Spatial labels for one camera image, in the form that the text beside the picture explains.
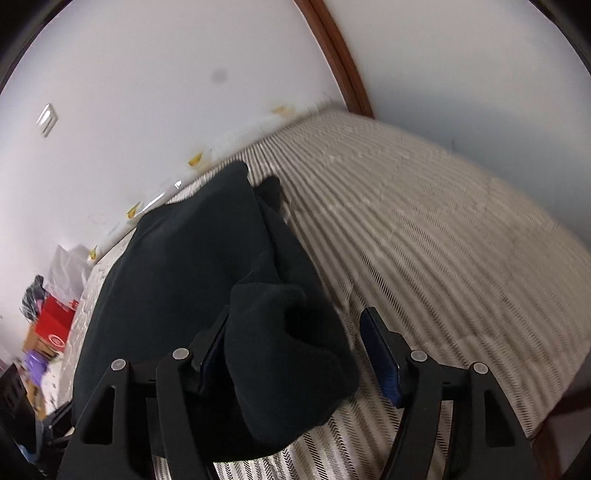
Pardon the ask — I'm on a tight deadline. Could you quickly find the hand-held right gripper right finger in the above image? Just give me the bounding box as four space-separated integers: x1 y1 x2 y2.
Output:
359 306 539 480

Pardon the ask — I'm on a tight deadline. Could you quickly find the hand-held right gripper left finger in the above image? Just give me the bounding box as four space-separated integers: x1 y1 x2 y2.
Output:
55 307 232 480

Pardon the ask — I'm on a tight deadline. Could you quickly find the black sweatshirt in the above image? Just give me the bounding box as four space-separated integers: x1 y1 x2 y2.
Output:
71 161 363 463

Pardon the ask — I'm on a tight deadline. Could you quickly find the striped beige mattress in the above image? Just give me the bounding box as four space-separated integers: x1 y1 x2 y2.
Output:
41 107 591 480

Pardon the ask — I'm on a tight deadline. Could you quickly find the red box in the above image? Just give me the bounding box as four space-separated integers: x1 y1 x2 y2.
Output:
34 296 80 357

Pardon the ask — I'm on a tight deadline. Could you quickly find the white plastic bag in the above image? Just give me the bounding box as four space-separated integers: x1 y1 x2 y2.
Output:
46 244 93 303

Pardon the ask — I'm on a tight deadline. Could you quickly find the purple plastic container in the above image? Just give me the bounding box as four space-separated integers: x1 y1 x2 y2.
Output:
23 350 51 384

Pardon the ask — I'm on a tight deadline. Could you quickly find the white sheet with yellow prints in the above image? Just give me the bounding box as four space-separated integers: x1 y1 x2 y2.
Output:
88 95 342 264

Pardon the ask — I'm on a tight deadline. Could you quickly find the wooden cabinet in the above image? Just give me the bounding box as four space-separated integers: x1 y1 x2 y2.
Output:
22 323 42 354

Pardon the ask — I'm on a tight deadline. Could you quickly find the plaid cloth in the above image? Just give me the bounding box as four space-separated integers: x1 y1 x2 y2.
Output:
19 275 51 324

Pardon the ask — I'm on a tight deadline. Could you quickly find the black furniture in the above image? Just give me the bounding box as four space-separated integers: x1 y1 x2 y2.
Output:
0 362 75 467

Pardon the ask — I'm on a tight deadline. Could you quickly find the white wall switch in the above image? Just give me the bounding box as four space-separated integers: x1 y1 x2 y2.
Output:
36 104 60 137

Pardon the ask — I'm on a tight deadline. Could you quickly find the brown wooden bed frame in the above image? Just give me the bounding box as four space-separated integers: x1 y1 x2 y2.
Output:
295 0 375 119

